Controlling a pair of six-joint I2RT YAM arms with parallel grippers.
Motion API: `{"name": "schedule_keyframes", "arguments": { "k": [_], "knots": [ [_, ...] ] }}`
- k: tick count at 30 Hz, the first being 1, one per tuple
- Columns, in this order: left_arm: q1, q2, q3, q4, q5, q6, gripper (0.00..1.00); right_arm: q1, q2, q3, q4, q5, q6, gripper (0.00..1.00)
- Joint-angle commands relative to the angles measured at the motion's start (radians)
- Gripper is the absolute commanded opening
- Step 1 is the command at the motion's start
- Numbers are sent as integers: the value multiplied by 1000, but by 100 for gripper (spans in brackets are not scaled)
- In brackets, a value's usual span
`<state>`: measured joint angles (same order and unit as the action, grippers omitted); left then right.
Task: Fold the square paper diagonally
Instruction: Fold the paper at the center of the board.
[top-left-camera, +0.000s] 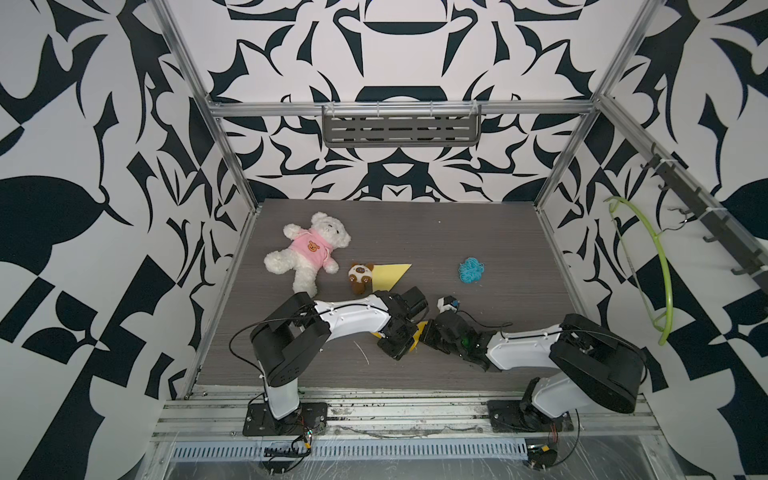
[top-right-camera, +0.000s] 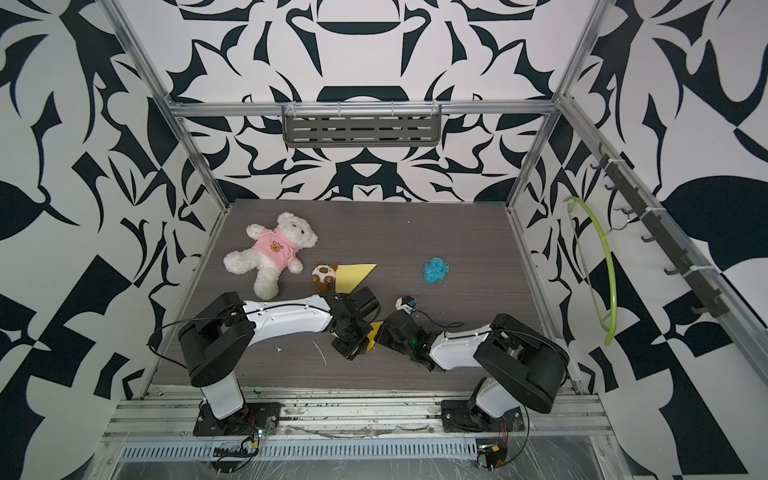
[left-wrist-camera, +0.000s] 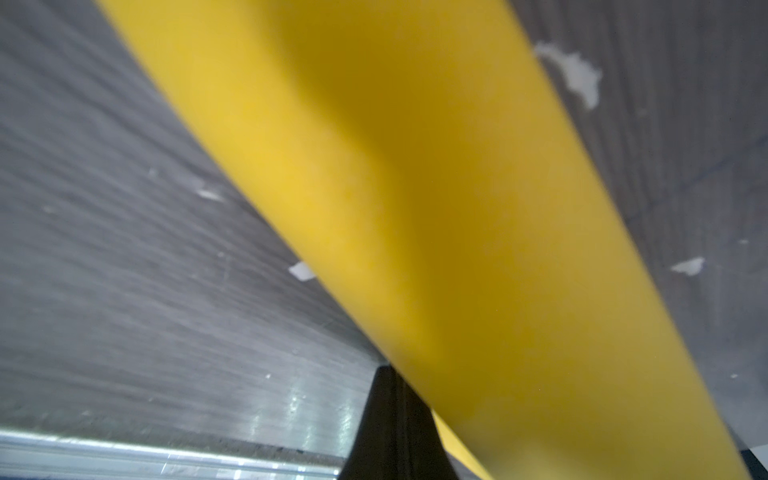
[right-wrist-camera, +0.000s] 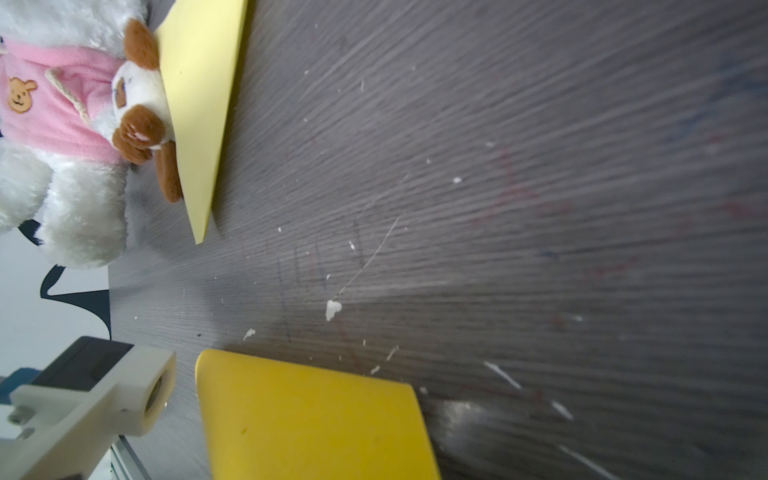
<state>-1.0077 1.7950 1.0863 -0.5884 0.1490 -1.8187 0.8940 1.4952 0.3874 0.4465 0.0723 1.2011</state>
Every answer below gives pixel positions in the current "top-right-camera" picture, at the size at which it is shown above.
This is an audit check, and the white teddy bear pink shirt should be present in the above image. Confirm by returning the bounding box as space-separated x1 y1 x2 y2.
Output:
223 212 319 301

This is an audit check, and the turquoise yarn ball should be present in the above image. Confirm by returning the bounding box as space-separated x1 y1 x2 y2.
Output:
422 257 450 284

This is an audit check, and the white perforated cable duct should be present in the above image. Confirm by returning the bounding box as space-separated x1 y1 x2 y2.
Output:
120 438 478 463

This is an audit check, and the dark yellow square paper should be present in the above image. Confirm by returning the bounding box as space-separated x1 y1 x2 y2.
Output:
366 321 383 352

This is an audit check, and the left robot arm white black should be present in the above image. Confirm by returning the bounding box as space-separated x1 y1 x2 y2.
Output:
176 287 381 438

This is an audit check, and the grey slotted wall shelf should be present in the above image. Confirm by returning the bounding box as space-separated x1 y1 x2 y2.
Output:
282 102 442 148

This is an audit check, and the light yellow square paper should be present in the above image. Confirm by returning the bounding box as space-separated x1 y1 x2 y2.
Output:
335 264 376 294

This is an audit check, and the small brown white plush toy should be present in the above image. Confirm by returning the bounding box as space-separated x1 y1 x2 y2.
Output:
311 263 339 293

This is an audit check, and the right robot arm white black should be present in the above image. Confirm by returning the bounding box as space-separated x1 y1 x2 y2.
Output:
374 310 570 433

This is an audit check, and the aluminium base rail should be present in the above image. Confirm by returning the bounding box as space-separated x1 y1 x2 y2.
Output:
102 386 613 440

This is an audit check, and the black wall hook rail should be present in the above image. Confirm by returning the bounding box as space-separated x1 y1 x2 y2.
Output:
593 142 731 318

